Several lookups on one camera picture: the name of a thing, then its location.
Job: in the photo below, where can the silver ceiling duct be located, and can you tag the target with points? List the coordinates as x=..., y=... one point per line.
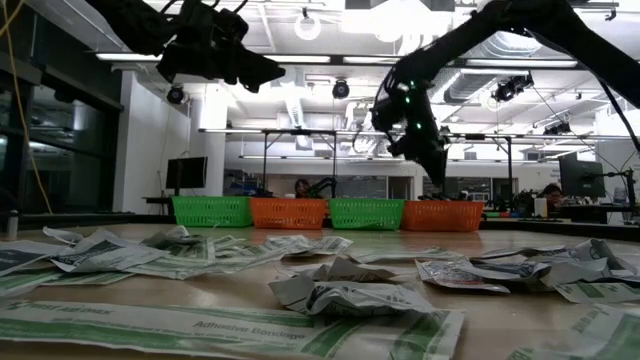
x=470, y=85

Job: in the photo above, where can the orange-red plastic basket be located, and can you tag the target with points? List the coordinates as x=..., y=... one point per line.
x=442, y=216
x=288, y=214

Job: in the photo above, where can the green plastic basket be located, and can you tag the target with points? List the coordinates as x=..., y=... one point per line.
x=212, y=212
x=366, y=214

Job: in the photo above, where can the pile of bandage packets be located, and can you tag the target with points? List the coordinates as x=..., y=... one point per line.
x=450, y=276

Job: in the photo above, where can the metal bottle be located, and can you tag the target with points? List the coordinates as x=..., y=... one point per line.
x=12, y=225

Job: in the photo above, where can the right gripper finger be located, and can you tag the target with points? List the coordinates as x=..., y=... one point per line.
x=430, y=160
x=441, y=165

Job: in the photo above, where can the person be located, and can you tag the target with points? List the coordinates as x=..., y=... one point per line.
x=301, y=188
x=551, y=195

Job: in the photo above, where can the black computer monitor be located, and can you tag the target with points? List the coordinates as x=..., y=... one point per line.
x=186, y=172
x=581, y=177

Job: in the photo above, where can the white round ceiling lamp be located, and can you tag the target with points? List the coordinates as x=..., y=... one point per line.
x=307, y=37

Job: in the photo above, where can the long ceiling light strip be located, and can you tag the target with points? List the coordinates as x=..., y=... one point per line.
x=130, y=57

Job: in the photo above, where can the black background frame rig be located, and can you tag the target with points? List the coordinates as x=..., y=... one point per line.
x=475, y=136
x=300, y=132

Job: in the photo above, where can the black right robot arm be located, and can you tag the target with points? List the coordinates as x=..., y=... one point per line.
x=500, y=20

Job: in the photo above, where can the black background robot arm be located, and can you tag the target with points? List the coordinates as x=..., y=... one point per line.
x=322, y=186

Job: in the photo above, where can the black round ceiling fixture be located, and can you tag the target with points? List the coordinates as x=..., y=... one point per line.
x=341, y=89
x=176, y=94

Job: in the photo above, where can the black ceiling spotlight cluster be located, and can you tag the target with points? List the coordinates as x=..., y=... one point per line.
x=511, y=89
x=557, y=128

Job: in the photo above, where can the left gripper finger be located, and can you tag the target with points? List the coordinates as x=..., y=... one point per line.
x=260, y=72

